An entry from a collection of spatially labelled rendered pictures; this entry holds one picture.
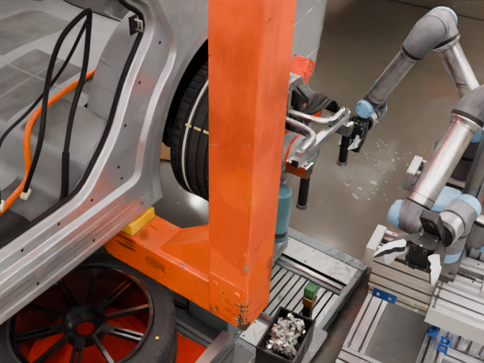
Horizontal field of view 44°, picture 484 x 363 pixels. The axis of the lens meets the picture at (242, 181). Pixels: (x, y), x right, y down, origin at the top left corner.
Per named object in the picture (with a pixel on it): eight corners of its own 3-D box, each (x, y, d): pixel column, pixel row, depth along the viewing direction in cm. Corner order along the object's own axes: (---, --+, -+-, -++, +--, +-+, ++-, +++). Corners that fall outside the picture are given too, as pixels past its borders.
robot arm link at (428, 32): (441, 39, 211) (367, 126, 248) (451, 29, 219) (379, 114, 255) (415, 19, 213) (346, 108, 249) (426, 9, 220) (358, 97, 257)
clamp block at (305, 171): (291, 164, 224) (292, 153, 221) (312, 173, 220) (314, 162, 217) (284, 171, 221) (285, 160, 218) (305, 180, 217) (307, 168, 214)
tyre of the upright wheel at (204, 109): (241, 172, 296) (271, 39, 270) (282, 190, 286) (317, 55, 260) (156, 209, 242) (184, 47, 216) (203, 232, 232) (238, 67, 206)
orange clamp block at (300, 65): (292, 78, 245) (299, 57, 244) (308, 83, 242) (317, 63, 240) (285, 75, 239) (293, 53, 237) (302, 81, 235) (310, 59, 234)
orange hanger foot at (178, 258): (131, 228, 249) (124, 162, 228) (235, 284, 227) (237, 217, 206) (103, 251, 238) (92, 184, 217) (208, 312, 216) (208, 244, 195)
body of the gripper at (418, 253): (430, 279, 145) (453, 253, 152) (433, 252, 140) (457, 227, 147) (402, 266, 149) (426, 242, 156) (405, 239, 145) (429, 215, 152)
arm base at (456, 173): (484, 166, 241) (491, 145, 235) (476, 186, 231) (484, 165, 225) (446, 154, 247) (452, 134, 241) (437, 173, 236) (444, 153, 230)
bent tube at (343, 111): (305, 99, 247) (308, 75, 240) (348, 114, 239) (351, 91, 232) (284, 117, 235) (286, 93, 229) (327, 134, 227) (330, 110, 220)
